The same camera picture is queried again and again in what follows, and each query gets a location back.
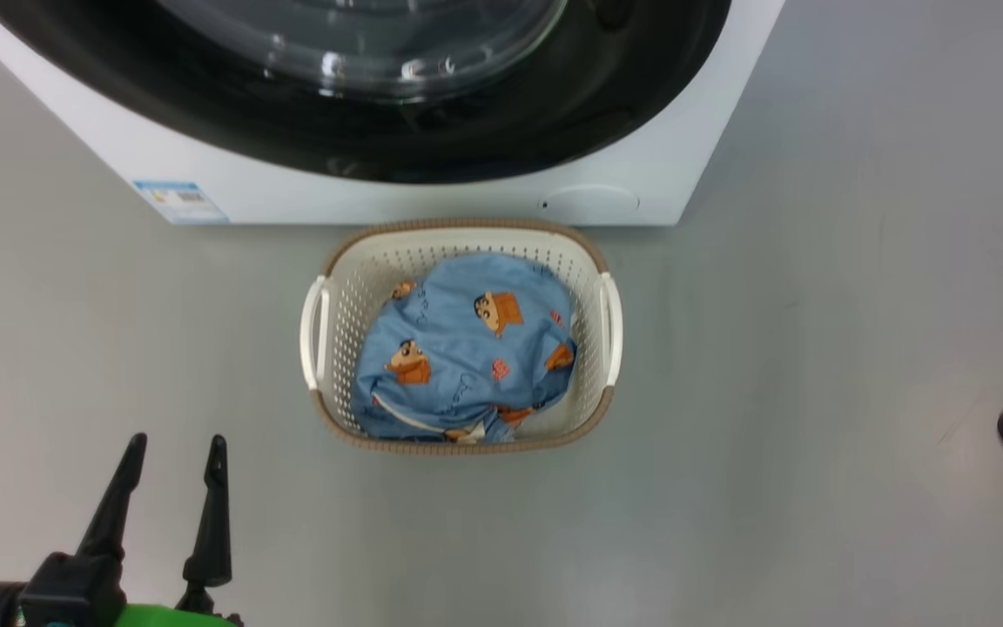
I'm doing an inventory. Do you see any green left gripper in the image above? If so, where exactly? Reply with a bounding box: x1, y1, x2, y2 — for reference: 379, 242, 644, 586
75, 433, 243, 627

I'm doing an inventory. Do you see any blue cartoon print garment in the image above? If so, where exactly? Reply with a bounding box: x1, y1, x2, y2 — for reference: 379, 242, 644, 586
352, 253, 578, 445

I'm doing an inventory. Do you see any black round glass washer door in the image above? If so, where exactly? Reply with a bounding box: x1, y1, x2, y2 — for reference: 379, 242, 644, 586
0, 0, 733, 185

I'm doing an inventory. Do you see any cream perforated laundry basket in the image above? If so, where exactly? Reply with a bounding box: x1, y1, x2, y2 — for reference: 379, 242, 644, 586
300, 218, 624, 456

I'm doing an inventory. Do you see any white front-load washing machine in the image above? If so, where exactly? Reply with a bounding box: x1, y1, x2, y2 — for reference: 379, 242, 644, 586
0, 0, 786, 227

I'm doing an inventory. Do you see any blue energy label sticker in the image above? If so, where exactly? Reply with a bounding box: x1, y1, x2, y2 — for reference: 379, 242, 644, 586
132, 180, 231, 226

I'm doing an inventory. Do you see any round drain filter cover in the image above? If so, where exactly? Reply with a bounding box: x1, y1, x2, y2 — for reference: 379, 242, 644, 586
543, 184, 642, 219

